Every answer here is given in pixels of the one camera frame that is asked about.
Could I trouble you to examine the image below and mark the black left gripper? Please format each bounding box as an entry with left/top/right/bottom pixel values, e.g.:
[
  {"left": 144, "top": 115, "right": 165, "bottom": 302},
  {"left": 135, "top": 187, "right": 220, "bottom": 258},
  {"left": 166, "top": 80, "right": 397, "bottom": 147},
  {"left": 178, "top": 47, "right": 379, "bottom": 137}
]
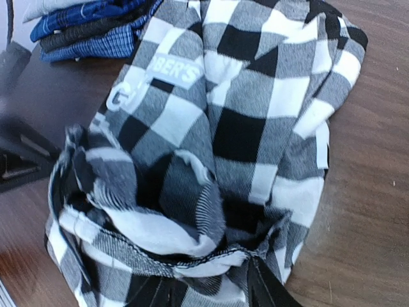
[{"left": 1, "top": 41, "right": 59, "bottom": 193}]

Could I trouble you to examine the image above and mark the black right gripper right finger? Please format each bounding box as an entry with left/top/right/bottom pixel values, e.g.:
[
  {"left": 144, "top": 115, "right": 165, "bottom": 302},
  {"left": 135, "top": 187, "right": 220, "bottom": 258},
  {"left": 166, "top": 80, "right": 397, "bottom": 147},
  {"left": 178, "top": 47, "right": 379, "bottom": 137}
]
[{"left": 247, "top": 257, "right": 299, "bottom": 307}]

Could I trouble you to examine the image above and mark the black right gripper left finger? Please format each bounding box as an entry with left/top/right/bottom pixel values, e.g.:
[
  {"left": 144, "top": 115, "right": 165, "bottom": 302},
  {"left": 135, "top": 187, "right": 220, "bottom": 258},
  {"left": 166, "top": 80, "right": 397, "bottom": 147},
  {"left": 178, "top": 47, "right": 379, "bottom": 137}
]
[{"left": 127, "top": 276, "right": 188, "bottom": 307}]

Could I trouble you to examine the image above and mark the black white plaid shirt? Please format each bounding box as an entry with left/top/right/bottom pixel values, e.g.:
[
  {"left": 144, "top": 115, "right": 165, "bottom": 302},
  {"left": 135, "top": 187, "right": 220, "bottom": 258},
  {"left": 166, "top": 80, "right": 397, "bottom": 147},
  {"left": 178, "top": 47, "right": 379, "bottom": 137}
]
[{"left": 45, "top": 1, "right": 368, "bottom": 306}]

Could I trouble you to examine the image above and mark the dark folded shirt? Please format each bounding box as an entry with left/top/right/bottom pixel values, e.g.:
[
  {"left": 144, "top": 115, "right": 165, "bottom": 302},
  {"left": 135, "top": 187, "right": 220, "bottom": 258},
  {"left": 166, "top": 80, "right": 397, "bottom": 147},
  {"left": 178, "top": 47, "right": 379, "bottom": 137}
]
[{"left": 40, "top": 17, "right": 134, "bottom": 52}]

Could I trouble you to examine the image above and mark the blue plaid folded shirt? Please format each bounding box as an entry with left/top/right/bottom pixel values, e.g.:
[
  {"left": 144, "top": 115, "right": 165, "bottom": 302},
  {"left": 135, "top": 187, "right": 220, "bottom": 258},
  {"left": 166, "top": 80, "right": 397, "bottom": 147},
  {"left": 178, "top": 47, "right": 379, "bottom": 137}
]
[{"left": 30, "top": 1, "right": 156, "bottom": 42}]

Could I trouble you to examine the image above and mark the grey folded shirt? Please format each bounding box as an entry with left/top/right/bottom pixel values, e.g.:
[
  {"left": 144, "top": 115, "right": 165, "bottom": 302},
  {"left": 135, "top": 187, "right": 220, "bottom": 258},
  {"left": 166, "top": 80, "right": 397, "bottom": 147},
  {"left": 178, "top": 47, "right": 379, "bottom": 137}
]
[{"left": 22, "top": 0, "right": 102, "bottom": 23}]

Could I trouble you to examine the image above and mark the blue white checked folded shirt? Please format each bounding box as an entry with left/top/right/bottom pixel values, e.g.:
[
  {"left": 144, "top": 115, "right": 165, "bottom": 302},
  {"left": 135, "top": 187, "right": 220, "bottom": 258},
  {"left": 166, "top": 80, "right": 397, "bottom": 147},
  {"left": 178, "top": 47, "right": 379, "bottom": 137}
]
[{"left": 40, "top": 1, "right": 162, "bottom": 63}]

